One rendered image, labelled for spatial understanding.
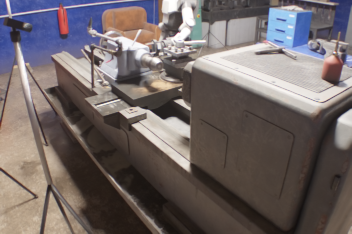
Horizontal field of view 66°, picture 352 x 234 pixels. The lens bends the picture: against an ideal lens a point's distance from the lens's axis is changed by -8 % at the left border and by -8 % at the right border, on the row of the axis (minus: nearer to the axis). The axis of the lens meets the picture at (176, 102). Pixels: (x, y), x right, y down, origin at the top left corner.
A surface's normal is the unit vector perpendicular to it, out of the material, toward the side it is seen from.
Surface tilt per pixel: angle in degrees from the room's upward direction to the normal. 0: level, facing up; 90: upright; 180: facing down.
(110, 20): 90
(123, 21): 94
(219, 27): 90
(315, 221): 90
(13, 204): 0
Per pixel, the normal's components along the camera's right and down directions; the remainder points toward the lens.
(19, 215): 0.00, -0.90
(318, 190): -0.80, 0.26
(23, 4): 0.60, 0.35
